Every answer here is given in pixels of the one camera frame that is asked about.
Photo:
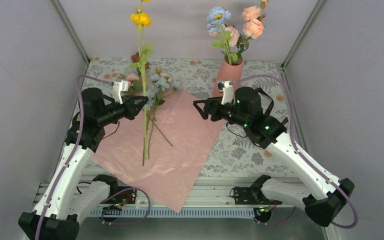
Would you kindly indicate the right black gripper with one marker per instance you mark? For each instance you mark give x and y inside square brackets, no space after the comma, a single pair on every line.
[215,103]

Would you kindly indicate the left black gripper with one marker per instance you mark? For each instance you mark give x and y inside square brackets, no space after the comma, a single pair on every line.
[131,109]

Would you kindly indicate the purple flower bouquet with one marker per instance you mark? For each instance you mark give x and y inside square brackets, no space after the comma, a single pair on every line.
[159,86]

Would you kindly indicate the pink cylindrical vase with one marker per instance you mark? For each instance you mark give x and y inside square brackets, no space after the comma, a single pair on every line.
[227,72]

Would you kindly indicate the purple pink wrapping paper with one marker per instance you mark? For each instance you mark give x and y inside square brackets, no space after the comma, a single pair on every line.
[180,144]

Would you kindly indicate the yellow flower stem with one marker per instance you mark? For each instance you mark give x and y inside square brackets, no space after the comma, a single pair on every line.
[141,20]

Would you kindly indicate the pink rose flower stem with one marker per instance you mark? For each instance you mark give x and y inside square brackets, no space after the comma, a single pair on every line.
[233,34]

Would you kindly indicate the peach rose flower stem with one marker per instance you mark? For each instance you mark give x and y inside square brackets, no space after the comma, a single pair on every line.
[253,27]

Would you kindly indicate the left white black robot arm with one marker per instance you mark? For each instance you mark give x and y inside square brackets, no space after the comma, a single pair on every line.
[96,110]

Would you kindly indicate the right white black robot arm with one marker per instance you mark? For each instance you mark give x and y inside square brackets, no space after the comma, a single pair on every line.
[322,194]

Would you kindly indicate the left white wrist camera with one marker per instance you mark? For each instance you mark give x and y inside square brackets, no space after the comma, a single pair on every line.
[119,88]

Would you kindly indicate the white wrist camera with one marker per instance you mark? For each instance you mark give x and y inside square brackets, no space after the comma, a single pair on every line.
[119,88]
[226,88]

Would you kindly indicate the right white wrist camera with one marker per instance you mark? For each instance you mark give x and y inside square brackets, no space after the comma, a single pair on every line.
[226,88]

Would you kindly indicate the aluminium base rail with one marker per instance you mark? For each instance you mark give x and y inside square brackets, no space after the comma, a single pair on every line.
[204,201]

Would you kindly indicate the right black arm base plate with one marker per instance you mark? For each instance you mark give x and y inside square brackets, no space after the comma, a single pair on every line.
[242,195]

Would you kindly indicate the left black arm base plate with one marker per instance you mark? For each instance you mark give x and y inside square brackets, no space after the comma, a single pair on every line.
[126,197]

